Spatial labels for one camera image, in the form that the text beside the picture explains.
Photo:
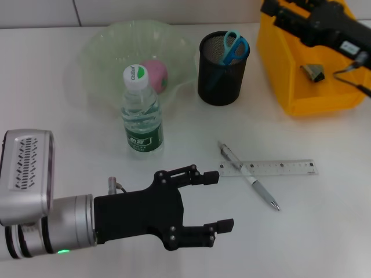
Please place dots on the silver white ballpoint pen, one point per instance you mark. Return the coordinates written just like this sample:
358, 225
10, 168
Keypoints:
261, 189

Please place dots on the clear plastic ruler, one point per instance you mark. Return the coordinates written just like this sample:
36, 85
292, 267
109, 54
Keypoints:
275, 168

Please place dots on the green plastic wrapper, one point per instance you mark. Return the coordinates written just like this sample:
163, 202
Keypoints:
313, 72

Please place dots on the green glass fruit plate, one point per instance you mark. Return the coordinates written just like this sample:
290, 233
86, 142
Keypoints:
107, 58

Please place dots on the yellow plastic bin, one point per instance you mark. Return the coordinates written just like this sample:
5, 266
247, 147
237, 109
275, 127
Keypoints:
319, 98

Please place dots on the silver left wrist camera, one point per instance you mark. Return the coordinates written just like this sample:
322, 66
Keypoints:
26, 173

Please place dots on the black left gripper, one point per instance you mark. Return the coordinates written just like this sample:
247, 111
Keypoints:
136, 214

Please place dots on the pink peach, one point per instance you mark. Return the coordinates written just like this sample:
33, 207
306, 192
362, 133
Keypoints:
158, 75

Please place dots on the black mesh pen holder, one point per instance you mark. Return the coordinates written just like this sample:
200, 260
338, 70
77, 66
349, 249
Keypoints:
229, 87

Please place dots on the clear water bottle green label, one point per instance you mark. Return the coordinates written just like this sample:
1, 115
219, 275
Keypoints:
142, 127

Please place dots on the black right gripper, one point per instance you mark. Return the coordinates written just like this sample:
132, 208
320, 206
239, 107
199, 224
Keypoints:
330, 26

